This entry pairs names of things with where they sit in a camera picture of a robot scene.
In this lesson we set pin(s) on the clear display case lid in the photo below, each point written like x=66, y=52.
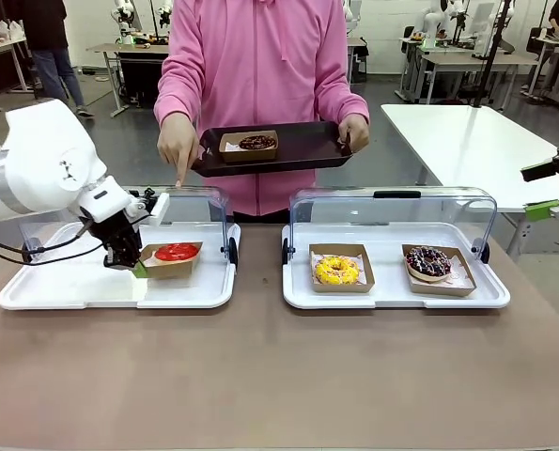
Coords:
x=199, y=206
x=392, y=209

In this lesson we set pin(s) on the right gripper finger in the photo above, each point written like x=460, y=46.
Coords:
x=541, y=209
x=537, y=170

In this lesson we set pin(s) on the wood-top lab table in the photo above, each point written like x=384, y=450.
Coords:
x=119, y=47

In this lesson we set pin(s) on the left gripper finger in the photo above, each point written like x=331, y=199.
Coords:
x=142, y=269
x=117, y=263

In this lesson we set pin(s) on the yellow sprinkle donut in box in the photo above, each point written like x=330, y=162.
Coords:
x=340, y=289

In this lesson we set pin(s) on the dark brown serving tray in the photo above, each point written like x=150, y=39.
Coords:
x=302, y=157

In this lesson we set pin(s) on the white printed paper liner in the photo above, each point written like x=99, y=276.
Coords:
x=229, y=147
x=462, y=279
x=364, y=268

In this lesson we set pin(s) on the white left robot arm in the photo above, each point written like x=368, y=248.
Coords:
x=39, y=155

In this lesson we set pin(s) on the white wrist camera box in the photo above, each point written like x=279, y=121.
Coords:
x=160, y=209

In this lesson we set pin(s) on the black tripod stand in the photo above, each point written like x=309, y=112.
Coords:
x=490, y=51

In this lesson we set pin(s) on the white display case base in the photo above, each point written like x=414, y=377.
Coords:
x=72, y=291
x=387, y=291

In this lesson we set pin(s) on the person's left hand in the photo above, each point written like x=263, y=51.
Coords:
x=356, y=134

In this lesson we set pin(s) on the chocolate sprinkle donut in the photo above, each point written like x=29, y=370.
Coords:
x=248, y=156

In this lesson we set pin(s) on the grey-top lab table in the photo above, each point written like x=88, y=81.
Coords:
x=471, y=60

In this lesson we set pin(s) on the white rectangular table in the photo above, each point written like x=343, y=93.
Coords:
x=471, y=141

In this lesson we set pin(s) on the person in dark top jeans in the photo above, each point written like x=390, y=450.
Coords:
x=53, y=33

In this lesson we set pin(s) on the yellow sprinkled donut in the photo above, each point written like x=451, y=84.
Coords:
x=326, y=275

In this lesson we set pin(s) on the dark purple sprinkled donut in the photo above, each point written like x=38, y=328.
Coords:
x=417, y=269

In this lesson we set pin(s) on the person's right forearm pink sleeve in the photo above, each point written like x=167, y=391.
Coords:
x=173, y=103

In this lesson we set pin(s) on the person's right hand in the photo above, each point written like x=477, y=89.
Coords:
x=175, y=141

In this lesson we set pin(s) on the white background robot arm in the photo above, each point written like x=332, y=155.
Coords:
x=128, y=19
x=433, y=23
x=165, y=14

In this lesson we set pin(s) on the white paper bags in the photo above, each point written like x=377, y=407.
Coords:
x=10, y=29

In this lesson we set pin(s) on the chocolate sprinkled donut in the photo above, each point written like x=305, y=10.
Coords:
x=248, y=143

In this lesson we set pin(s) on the person's left forearm pink sleeve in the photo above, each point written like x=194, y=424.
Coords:
x=349, y=105

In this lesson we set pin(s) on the dark berry donut in box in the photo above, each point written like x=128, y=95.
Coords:
x=448, y=291

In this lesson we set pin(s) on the red glazed donut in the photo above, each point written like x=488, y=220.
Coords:
x=175, y=253
x=171, y=271

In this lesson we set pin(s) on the person in pink hoodie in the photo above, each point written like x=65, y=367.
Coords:
x=260, y=70

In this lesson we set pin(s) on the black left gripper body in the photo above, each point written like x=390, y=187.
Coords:
x=119, y=235

